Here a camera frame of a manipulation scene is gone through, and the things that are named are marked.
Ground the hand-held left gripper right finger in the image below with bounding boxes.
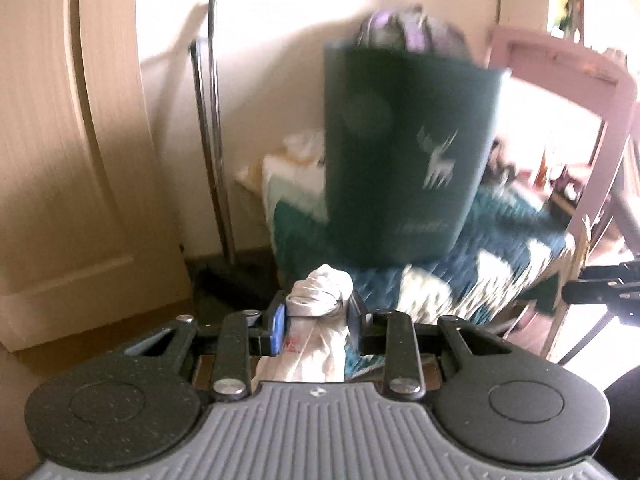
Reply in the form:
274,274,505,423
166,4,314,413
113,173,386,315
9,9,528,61
347,292,506,401

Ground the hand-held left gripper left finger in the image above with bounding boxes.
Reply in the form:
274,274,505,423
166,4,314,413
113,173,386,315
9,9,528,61
122,292,288,403

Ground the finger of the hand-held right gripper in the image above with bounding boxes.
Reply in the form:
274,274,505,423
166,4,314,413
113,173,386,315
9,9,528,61
580,260,640,283
562,281,640,320

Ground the white cloth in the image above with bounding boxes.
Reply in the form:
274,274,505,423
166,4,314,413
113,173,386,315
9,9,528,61
255,262,353,383
280,132,327,167

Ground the teal bin with deer print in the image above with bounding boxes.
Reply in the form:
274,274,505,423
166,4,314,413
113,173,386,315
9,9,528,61
322,42,511,266

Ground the teal cream zigzag knitted blanket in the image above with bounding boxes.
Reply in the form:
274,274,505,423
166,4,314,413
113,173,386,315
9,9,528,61
262,155,576,376

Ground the chrome metal stand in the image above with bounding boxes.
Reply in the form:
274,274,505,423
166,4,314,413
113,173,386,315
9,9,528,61
189,0,276,311

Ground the light wooden door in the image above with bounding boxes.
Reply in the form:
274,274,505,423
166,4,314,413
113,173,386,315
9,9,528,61
0,0,193,353

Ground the purple grey backpack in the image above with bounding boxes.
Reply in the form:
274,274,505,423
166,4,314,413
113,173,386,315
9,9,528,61
356,5,471,61

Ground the colourful wall poster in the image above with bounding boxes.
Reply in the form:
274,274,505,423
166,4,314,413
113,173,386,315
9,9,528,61
555,0,588,43

